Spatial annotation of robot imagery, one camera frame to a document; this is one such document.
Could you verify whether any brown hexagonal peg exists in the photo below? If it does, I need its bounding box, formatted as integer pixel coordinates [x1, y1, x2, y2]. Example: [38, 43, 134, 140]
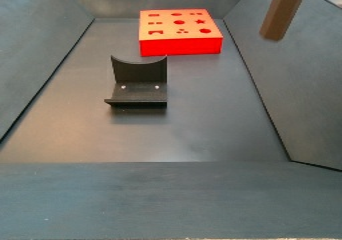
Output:
[259, 0, 302, 41]

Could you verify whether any red shape-sorting board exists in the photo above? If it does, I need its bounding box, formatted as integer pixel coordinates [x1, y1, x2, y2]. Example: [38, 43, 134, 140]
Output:
[139, 8, 223, 56]

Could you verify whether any black curved holder bracket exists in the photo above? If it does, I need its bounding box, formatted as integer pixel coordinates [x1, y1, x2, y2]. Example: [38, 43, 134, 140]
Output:
[105, 57, 167, 107]

